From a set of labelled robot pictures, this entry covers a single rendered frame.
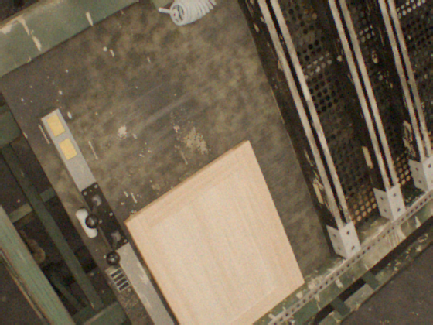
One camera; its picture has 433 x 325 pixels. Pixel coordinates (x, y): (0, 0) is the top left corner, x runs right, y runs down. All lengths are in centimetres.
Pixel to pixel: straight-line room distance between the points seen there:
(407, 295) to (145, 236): 174
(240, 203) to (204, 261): 21
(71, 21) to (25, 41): 12
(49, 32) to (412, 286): 231
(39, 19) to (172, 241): 75
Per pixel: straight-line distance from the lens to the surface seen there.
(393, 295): 335
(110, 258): 174
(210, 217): 201
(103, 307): 203
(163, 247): 196
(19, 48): 160
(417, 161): 248
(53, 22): 162
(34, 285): 181
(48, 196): 337
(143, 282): 194
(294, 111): 205
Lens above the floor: 300
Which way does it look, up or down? 57 degrees down
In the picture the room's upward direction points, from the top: straight up
